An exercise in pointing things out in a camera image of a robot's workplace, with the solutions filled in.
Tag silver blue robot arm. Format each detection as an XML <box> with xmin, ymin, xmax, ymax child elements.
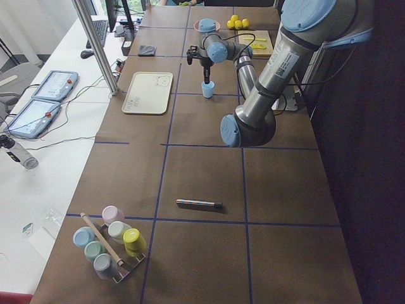
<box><xmin>220</xmin><ymin>0</ymin><xmax>375</xmax><ymax>147</ymax></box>
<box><xmin>190</xmin><ymin>18</ymin><xmax>253</xmax><ymax>85</ymax></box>

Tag wooden cutting board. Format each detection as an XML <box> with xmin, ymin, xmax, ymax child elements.
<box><xmin>237</xmin><ymin>30</ymin><xmax>273</xmax><ymax>58</ymax></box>

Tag yellow plastic knife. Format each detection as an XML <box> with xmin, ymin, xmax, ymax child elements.
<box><xmin>244</xmin><ymin>37</ymin><xmax>267</xmax><ymax>42</ymax></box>

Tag yellow lemon right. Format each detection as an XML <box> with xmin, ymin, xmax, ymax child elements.
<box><xmin>227</xmin><ymin>20</ymin><xmax>235</xmax><ymax>30</ymax></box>

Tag upper teach pendant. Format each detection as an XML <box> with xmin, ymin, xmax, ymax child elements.
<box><xmin>32</xmin><ymin>70</ymin><xmax>79</xmax><ymax>102</ymax></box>

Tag blue cup on rack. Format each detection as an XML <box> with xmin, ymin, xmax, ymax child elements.
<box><xmin>72</xmin><ymin>227</ymin><xmax>95</xmax><ymax>248</ymax></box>

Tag steel muddler with black tip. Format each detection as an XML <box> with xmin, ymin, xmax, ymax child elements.
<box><xmin>176</xmin><ymin>199</ymin><xmax>223</xmax><ymax>210</ymax></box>

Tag black orange connector block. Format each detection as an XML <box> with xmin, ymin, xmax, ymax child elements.
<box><xmin>115</xmin><ymin>59</ymin><xmax>125</xmax><ymax>73</ymax></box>

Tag pink cup on rack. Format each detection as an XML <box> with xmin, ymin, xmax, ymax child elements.
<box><xmin>101</xmin><ymin>205</ymin><xmax>125</xmax><ymax>226</ymax></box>

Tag pink bowl of ice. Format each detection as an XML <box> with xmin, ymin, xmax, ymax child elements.
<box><xmin>194</xmin><ymin>18</ymin><xmax>221</xmax><ymax>33</ymax></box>

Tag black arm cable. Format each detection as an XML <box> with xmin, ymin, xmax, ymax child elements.
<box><xmin>221</xmin><ymin>32</ymin><xmax>257</xmax><ymax>56</ymax></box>

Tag black computer mouse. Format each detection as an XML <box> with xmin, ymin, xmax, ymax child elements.
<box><xmin>80</xmin><ymin>49</ymin><xmax>94</xmax><ymax>60</ymax></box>

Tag grey cup on rack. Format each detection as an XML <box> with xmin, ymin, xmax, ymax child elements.
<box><xmin>93</xmin><ymin>253</ymin><xmax>118</xmax><ymax>280</ymax></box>

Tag black keyboard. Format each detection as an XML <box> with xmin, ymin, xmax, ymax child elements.
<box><xmin>92</xmin><ymin>20</ymin><xmax>109</xmax><ymax>47</ymax></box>

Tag teach pendant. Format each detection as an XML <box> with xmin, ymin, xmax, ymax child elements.
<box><xmin>5</xmin><ymin>98</ymin><xmax>61</xmax><ymax>139</ymax></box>
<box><xmin>32</xmin><ymin>70</ymin><xmax>79</xmax><ymax>102</ymax></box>

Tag yellow lemon middle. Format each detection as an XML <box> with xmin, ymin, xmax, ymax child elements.
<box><xmin>234</xmin><ymin>20</ymin><xmax>243</xmax><ymax>30</ymax></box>

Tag black power box with label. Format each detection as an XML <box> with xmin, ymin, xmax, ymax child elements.
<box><xmin>121</xmin><ymin>41</ymin><xmax>132</xmax><ymax>56</ymax></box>

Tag cup rack with handle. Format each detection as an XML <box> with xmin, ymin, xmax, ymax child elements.
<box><xmin>80</xmin><ymin>212</ymin><xmax>146</xmax><ymax>284</ymax></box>

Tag black computer monitor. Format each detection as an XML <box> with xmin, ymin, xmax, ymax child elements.
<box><xmin>106</xmin><ymin>0</ymin><xmax>137</xmax><ymax>39</ymax></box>

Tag cream bear serving tray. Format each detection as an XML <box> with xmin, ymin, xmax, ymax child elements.
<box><xmin>121</xmin><ymin>72</ymin><xmax>173</xmax><ymax>115</ymax></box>

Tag yellow lemon slices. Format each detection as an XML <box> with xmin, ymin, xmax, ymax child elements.
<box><xmin>250</xmin><ymin>44</ymin><xmax>267</xmax><ymax>50</ymax></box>

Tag light blue paper cup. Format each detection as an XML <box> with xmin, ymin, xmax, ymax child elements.
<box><xmin>201</xmin><ymin>81</ymin><xmax>215</xmax><ymax>99</ymax></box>

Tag green cup on rack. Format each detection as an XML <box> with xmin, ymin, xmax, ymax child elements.
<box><xmin>84</xmin><ymin>241</ymin><xmax>107</xmax><ymax>263</ymax></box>

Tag aluminium frame post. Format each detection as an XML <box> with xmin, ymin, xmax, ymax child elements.
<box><xmin>72</xmin><ymin>0</ymin><xmax>119</xmax><ymax>96</ymax></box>

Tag lower teach pendant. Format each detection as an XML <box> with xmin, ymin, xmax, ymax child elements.
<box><xmin>5</xmin><ymin>98</ymin><xmax>61</xmax><ymax>139</ymax></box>

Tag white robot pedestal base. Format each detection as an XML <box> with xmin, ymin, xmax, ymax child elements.
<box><xmin>272</xmin><ymin>85</ymin><xmax>299</xmax><ymax>111</ymax></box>

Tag grey folded cloth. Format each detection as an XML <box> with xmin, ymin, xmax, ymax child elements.
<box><xmin>138</xmin><ymin>45</ymin><xmax>157</xmax><ymax>57</ymax></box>

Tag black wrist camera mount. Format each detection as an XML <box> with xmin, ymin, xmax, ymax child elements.
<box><xmin>186</xmin><ymin>46</ymin><xmax>201</xmax><ymax>65</ymax></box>

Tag yellow lemon left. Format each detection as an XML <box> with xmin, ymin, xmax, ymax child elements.
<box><xmin>242</xmin><ymin>18</ymin><xmax>250</xmax><ymax>29</ymax></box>

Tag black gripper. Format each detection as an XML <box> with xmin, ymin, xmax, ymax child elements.
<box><xmin>201</xmin><ymin>58</ymin><xmax>211</xmax><ymax>84</ymax></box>

